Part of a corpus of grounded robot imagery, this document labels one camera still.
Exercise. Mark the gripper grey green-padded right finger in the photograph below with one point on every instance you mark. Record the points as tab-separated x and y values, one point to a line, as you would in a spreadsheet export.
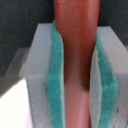
109	82

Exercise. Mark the gripper grey green-padded left finger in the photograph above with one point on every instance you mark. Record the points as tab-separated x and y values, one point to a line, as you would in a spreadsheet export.
44	72

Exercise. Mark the brown toy sausage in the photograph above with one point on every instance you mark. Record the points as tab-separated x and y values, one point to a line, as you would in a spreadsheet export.
76	21

